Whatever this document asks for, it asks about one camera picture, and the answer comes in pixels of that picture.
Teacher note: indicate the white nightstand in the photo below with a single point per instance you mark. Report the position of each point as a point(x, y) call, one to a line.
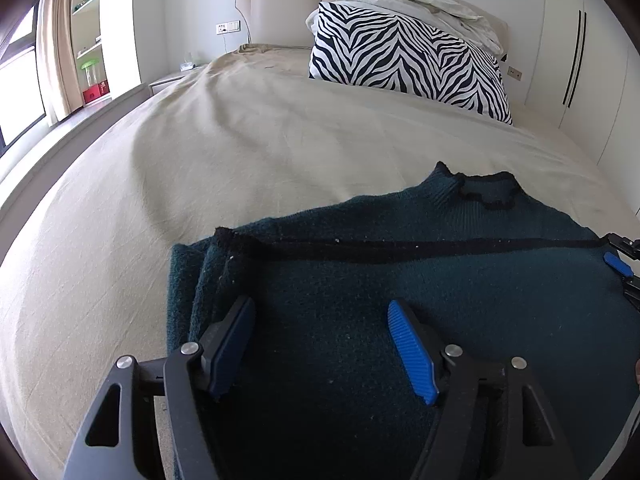
point(167, 82)

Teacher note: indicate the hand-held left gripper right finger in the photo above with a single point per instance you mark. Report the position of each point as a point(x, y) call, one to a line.
point(412, 355)

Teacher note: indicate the green topped container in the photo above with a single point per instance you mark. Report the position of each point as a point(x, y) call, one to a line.
point(89, 71)

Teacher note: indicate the crumpled white duvet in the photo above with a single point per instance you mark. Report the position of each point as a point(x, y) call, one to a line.
point(425, 0)

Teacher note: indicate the window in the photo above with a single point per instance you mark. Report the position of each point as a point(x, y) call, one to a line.
point(20, 90)

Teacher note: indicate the white wall socket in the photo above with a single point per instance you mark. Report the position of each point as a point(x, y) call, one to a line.
point(228, 28)

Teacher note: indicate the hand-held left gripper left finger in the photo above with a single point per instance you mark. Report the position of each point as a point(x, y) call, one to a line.
point(231, 345)

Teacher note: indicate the zebra print pillow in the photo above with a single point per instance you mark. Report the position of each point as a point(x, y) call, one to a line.
point(400, 55)

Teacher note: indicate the beige curtain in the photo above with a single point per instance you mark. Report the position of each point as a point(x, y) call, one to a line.
point(54, 60)

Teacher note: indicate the bed with beige sheet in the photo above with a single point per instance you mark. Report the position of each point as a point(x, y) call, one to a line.
point(200, 160)

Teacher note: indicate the dark green knit sweater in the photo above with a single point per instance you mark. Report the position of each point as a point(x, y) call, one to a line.
point(350, 270)

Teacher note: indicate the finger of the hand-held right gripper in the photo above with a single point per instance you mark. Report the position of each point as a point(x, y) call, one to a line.
point(634, 291)
point(616, 263)

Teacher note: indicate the beige upholstered headboard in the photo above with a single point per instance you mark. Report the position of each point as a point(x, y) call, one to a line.
point(280, 5)

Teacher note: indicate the beige wall socket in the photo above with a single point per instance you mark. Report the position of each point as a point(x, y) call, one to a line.
point(515, 73)

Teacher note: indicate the white shelf unit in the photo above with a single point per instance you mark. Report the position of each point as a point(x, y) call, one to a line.
point(91, 25)

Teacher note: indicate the small white box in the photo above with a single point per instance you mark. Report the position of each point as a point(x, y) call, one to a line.
point(187, 65)

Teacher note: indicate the red box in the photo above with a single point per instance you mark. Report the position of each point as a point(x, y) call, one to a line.
point(95, 94)

